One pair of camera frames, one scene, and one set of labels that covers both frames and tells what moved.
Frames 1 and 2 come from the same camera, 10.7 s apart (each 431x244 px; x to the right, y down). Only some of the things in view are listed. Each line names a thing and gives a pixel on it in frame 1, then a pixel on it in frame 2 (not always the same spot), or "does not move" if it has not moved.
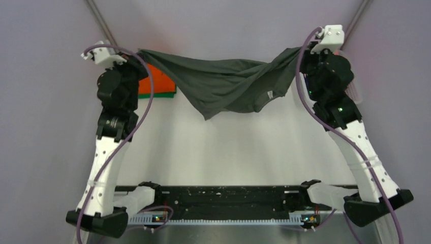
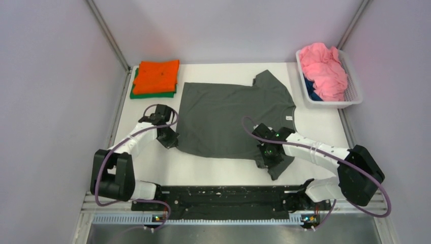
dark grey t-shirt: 212,84 to 210,124
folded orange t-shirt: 162,83 does not move
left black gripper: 133,63 to 172,142
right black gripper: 307,56 to 268,162
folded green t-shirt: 156,95 does not move
